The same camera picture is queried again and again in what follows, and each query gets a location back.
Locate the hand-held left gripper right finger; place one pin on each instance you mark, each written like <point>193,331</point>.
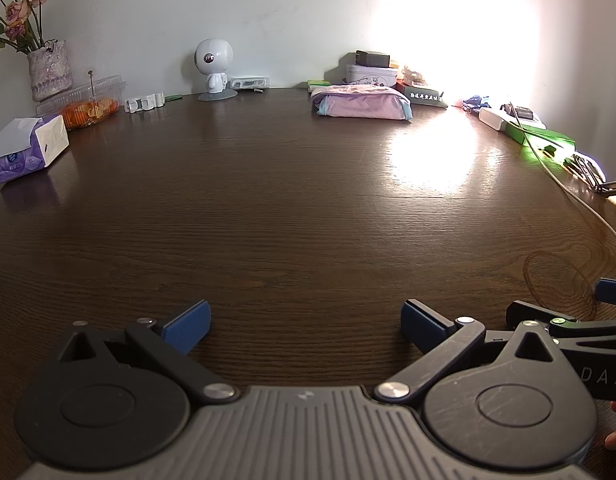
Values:
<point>420,327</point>

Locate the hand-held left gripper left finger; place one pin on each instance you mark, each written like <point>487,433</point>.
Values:
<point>187,327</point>

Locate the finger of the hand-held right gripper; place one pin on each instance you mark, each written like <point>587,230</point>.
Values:
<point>613,291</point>
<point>538,312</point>

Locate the pink and blue sleeveless top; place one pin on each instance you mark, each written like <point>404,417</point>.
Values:
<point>360,105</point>

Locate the bundle of metal keys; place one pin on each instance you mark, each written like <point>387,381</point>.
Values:
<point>585,170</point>

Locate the green flat box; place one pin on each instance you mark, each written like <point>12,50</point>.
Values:
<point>548,136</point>

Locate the blue crumpled bag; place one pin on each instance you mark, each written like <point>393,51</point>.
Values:
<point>474,102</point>

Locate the dark box with white lettering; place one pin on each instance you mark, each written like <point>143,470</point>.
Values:
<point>425,96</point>

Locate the purple and white tissue pack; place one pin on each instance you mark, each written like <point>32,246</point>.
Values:
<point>27,155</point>

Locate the clear plastic box of oranges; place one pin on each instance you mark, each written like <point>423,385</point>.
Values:
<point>87,107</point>

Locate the white rectangular device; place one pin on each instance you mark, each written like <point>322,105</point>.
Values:
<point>249,83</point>

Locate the colourful snack packets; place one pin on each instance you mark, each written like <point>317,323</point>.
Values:
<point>413,75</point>

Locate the white printed tin box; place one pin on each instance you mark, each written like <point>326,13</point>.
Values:
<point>370,76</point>

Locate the green and white packet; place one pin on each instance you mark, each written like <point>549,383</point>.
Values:
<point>319,85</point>

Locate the white round-headed robot toy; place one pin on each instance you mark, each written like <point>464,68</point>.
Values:
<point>213,57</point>

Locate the black charger block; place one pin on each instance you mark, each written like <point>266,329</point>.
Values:
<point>373,58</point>

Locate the white and purple vase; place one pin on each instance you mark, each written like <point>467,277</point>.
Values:
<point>48,72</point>

